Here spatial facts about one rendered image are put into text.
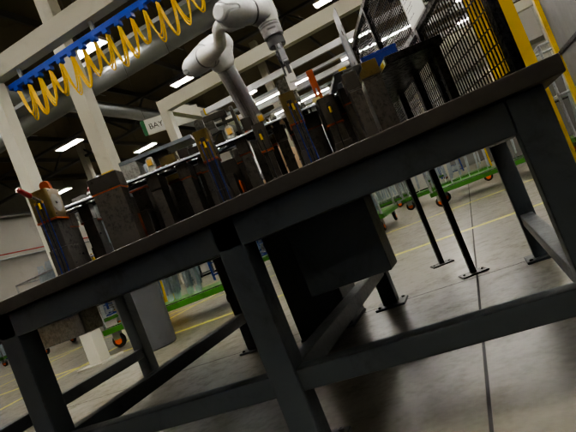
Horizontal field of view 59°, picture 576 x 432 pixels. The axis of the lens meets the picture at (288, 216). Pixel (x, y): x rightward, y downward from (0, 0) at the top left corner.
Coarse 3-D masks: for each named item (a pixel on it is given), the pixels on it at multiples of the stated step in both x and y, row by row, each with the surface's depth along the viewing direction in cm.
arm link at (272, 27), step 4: (276, 20) 209; (264, 24) 208; (268, 24) 208; (272, 24) 208; (276, 24) 208; (260, 28) 210; (264, 28) 208; (268, 28) 208; (272, 28) 208; (276, 28) 208; (280, 28) 209; (264, 32) 209; (268, 32) 208; (272, 32) 208; (276, 32) 208; (280, 32) 209; (264, 36) 210; (268, 36) 209; (272, 36) 209; (264, 40) 213
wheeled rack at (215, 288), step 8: (208, 288) 617; (216, 288) 598; (184, 296) 668; (192, 296) 612; (200, 296) 604; (208, 296) 601; (168, 304) 620; (176, 304) 612; (184, 304) 609; (104, 328) 639; (112, 328) 635; (120, 328) 632; (104, 336) 639; (112, 336) 643; (120, 336) 641; (120, 344) 642
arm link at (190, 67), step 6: (198, 48) 251; (192, 54) 247; (186, 60) 251; (192, 60) 246; (186, 66) 251; (192, 66) 248; (198, 66) 247; (186, 72) 255; (192, 72) 252; (198, 72) 251; (204, 72) 253
